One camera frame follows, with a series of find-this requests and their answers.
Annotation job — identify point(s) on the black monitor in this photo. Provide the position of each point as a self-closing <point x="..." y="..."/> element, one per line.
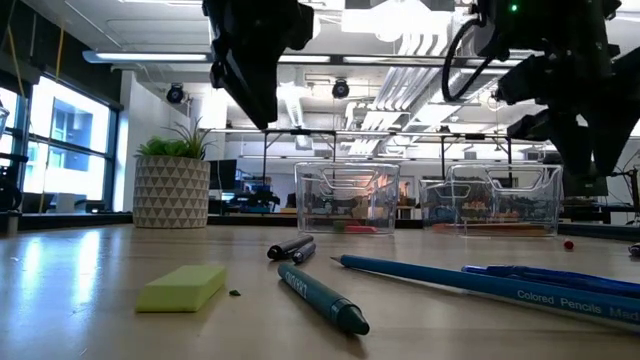
<point x="223" y="175"/>
<point x="575" y="187"/>

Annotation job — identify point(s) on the blue colored pencil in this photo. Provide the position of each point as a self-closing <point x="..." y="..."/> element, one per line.
<point x="450" y="280"/>

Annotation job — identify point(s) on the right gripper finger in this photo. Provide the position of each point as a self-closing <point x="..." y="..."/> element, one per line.
<point x="572" y="145"/>
<point x="612" y="140"/>

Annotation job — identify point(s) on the black pen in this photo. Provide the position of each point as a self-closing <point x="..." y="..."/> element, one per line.
<point x="287" y="247"/>

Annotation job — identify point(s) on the large window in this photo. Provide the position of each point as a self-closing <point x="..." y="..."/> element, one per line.
<point x="70" y="130"/>

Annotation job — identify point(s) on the green succulent plant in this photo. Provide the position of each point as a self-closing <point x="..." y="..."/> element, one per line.
<point x="160" y="148"/>

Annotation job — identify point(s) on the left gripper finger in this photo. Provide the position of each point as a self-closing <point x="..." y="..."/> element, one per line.
<point x="257" y="95"/>

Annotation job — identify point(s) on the clear plastic bin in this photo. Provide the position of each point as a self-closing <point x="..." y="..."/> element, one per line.
<point x="345" y="200"/>
<point x="500" y="200"/>

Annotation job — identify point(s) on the teal crayon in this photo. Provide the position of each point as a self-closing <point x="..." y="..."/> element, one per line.
<point x="320" y="297"/>

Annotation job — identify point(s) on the yellow eraser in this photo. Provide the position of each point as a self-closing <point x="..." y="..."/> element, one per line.
<point x="180" y="290"/>

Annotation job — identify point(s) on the white triangle-patterned plant pot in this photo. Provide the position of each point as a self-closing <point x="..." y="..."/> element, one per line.
<point x="171" y="195"/>

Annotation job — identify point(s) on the orange pencil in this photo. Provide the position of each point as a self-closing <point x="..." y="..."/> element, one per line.
<point x="500" y="231"/>

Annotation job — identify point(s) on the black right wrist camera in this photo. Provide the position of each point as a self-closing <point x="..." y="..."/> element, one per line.
<point x="522" y="82"/>

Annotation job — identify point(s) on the black ceiling spotlight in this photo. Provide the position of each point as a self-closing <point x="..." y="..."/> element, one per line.
<point x="175" y="94"/>
<point x="340" y="89"/>

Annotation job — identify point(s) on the black background table frame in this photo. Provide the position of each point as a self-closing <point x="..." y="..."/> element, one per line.
<point x="300" y="132"/>

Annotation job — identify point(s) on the pink eraser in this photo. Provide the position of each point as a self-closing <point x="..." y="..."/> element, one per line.
<point x="361" y="229"/>

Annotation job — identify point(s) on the blue pen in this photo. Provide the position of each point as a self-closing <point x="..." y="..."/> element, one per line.
<point x="550" y="276"/>

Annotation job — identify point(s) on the long ceiling light bar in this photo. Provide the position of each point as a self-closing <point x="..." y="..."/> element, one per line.
<point x="310" y="58"/>

